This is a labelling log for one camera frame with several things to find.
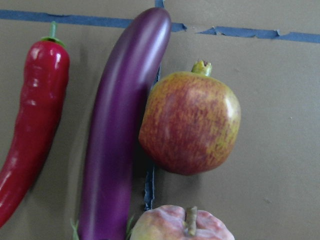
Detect red chili pepper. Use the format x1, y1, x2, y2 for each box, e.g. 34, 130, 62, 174
0, 21, 70, 226

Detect pink-yellow peach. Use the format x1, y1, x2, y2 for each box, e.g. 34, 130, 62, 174
130, 205, 235, 240

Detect red-yellow pomegranate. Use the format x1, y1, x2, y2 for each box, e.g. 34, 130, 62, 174
138, 60, 241, 176

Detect purple eggplant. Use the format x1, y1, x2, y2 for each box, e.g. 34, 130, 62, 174
75, 7, 172, 240

